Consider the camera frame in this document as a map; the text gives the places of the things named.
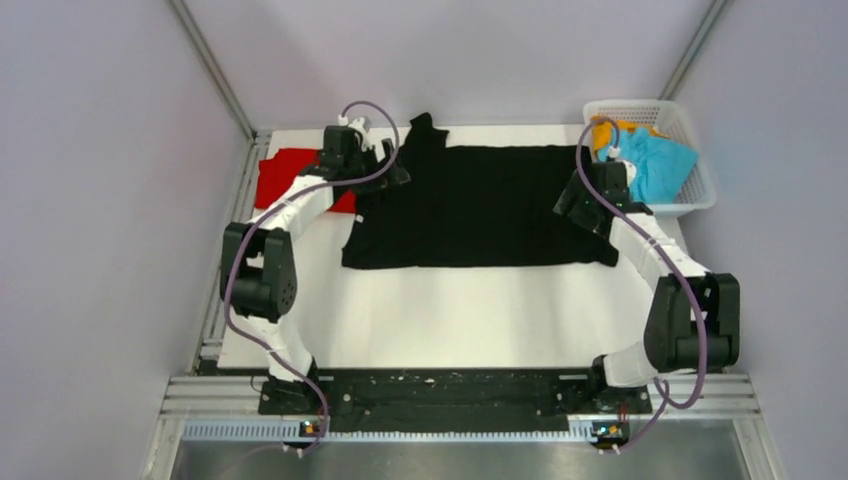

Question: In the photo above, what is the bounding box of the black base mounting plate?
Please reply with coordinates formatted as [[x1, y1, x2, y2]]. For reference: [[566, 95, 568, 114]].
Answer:
[[258, 368, 652, 433]]

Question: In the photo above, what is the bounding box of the light blue t shirt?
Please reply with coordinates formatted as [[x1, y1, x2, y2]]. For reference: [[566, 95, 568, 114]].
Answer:
[[623, 137, 699, 204]]

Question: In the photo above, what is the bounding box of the aluminium frame rail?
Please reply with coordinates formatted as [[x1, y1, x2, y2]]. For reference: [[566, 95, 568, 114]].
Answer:
[[143, 373, 786, 479]]

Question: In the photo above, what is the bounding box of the white plastic laundry basket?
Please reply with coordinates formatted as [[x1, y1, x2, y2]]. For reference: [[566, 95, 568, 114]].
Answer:
[[583, 99, 716, 217]]

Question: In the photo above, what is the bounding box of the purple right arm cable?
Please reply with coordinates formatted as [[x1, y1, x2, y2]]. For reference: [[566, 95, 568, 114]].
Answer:
[[574, 117, 710, 458]]

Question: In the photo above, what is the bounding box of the black t shirt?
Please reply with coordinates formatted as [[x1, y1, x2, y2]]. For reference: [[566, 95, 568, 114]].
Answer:
[[341, 113, 619, 270]]

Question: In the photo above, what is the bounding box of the orange t shirt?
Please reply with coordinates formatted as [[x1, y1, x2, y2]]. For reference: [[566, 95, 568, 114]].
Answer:
[[591, 120, 669, 160]]

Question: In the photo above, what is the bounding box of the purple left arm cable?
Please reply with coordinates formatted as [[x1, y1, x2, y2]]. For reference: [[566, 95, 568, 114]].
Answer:
[[221, 99, 401, 458]]

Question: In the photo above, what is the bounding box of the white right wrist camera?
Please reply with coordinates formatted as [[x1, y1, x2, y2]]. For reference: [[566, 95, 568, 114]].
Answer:
[[606, 146, 638, 187]]

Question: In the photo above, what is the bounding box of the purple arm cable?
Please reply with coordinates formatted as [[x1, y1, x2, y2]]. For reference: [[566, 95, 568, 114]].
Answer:
[[574, 117, 710, 458], [221, 99, 401, 458]]

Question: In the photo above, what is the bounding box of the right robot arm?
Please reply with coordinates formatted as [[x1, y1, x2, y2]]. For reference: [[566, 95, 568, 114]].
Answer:
[[554, 161, 741, 412]]

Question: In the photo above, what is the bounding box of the red folded t shirt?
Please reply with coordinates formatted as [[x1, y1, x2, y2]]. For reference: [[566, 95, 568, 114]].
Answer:
[[253, 148, 319, 211]]

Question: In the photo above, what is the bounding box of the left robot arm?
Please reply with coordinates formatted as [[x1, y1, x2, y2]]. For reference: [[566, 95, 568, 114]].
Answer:
[[220, 124, 409, 414]]

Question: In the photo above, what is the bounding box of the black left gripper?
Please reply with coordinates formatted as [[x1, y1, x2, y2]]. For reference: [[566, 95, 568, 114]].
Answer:
[[345, 139, 410, 195]]

